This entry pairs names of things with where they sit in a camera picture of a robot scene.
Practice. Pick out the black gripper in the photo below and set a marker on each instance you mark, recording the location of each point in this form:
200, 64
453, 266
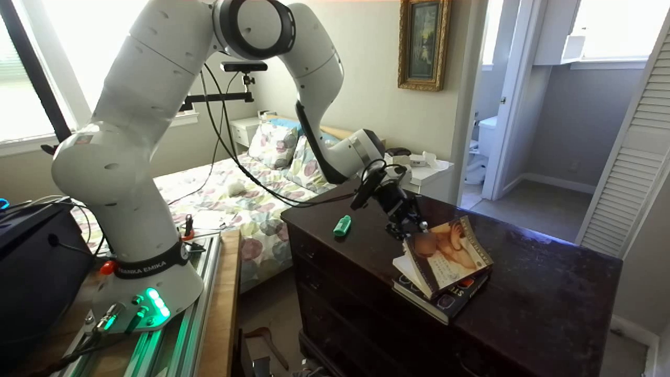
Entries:
399, 200

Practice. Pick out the book with portrait cover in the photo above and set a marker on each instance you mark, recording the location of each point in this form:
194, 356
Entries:
450, 254

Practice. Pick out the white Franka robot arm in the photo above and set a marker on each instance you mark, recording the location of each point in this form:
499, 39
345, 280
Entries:
104, 168

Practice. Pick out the dark book with coloured squares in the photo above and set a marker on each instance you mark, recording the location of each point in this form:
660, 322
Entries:
446, 304

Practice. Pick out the white nightstand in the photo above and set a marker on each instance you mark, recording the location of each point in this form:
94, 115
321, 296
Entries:
430, 174

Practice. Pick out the green plastic bottle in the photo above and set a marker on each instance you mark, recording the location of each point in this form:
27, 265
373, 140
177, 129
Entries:
342, 226

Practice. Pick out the dark wooden dresser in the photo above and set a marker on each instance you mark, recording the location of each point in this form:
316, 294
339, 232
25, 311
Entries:
529, 299

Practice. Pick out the white room door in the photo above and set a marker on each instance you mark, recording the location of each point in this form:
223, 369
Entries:
506, 96

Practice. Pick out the floral pillow with blue edge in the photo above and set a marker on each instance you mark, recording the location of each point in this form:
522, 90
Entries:
272, 143

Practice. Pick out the bed with floral cover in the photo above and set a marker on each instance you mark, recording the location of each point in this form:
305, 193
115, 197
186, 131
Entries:
237, 200

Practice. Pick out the gold framed painting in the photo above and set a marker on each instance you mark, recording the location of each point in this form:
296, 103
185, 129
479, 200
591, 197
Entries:
423, 43

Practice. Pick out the brown cardboard box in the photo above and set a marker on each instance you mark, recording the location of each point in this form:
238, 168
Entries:
261, 352

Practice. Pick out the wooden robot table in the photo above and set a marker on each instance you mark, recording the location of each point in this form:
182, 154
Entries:
221, 306

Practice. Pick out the white louvered closet door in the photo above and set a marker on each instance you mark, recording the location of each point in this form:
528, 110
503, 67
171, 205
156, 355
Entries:
628, 174

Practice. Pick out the red black knob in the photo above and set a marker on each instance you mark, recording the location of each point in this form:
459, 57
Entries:
188, 228

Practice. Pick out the black equipment box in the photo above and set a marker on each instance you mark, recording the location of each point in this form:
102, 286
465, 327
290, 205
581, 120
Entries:
34, 272

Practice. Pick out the black stereo camera bar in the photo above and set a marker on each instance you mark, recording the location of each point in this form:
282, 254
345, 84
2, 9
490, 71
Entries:
243, 66

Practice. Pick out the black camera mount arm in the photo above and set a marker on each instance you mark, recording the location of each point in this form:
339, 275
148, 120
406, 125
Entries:
216, 96

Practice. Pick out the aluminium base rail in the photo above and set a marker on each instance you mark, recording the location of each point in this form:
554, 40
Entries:
174, 342

